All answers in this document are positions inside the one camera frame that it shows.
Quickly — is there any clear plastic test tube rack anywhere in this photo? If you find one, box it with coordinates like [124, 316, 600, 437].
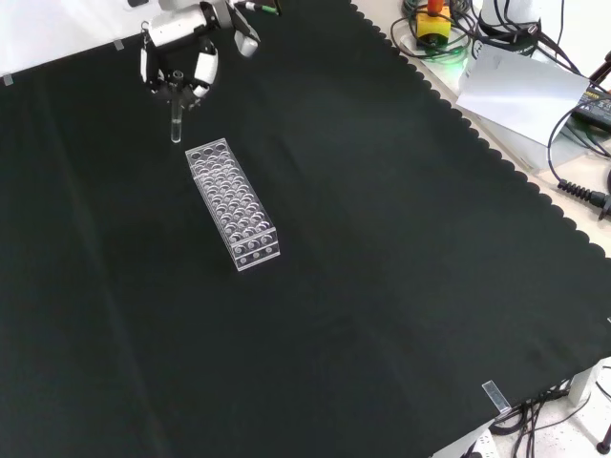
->
[184, 137, 281, 274]

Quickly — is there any pale paper board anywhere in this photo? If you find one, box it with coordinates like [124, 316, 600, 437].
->
[454, 44, 592, 147]

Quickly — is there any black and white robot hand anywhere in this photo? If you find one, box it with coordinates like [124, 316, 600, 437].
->
[138, 0, 262, 114]

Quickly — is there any yellow stop button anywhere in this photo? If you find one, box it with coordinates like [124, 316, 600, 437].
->
[413, 0, 453, 50]

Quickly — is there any black ribbed cable plug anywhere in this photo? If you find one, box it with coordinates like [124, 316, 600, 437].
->
[557, 177, 611, 221]

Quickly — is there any white power strip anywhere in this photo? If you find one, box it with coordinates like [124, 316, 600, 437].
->
[455, 427, 496, 458]

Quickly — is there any black power adapter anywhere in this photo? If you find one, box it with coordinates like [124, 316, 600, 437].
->
[571, 87, 611, 126]

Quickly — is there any cable with green connector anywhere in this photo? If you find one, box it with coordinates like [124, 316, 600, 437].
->
[237, 0, 284, 16]

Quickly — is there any white bench leg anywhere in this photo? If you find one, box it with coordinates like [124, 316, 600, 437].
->
[569, 369, 597, 407]

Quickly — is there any black tripod leg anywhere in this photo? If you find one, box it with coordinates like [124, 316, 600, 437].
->
[587, 47, 611, 93]

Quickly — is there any clear glass test tube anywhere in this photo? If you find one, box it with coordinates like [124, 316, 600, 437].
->
[169, 70, 186, 144]

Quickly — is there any black looped cable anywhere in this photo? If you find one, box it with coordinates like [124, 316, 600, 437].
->
[545, 100, 611, 188]

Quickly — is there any black bench cloth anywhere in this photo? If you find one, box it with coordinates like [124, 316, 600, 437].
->
[0, 0, 611, 458]

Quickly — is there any black cable bundle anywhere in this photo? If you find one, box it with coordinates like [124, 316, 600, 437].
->
[489, 362, 611, 458]

